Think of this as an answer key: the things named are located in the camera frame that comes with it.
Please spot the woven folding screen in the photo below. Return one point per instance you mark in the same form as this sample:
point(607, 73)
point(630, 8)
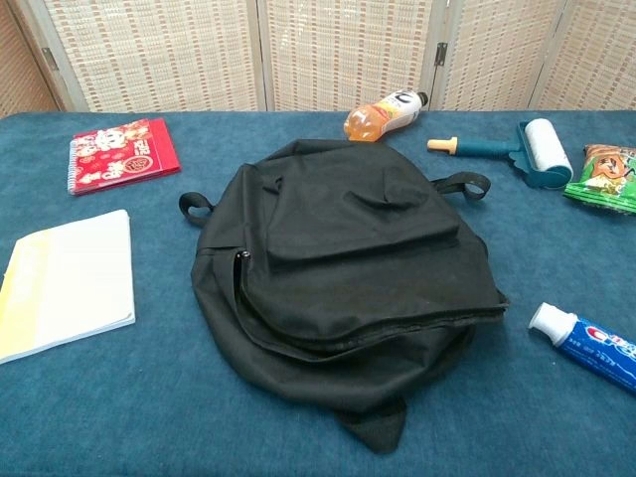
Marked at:
point(149, 49)

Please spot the teal lint roller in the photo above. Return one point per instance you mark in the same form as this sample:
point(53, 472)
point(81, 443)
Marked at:
point(541, 144)

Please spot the metal screen hinge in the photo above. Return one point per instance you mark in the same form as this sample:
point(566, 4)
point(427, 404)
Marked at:
point(440, 53)
point(48, 57)

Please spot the red spiral notebook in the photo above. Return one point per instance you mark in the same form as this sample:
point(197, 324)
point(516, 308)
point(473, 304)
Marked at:
point(124, 154)

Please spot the blue toothpaste tube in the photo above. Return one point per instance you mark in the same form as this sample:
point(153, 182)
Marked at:
point(596, 348)

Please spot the black fabric backpack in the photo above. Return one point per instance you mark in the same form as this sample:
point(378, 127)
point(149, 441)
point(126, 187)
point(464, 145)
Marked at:
point(348, 248)

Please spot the green snack bag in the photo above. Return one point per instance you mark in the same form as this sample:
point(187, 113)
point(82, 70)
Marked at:
point(606, 174)

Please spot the yellow white notebook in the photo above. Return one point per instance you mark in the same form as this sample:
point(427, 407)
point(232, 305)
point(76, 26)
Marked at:
point(69, 283)

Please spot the orange drink plastic bottle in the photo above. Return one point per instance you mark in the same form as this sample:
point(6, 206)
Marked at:
point(377, 119)

